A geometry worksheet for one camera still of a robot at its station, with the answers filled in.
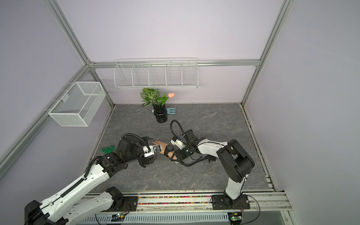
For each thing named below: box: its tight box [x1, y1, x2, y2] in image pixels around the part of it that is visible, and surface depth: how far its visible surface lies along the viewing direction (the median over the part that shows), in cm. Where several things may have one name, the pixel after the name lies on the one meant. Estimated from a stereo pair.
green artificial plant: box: [139, 87, 170, 108], surface depth 92 cm
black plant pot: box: [152, 103, 168, 123], surface depth 106 cm
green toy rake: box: [101, 144, 116, 154], surface depth 96 cm
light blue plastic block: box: [166, 106, 177, 115], surface depth 118 cm
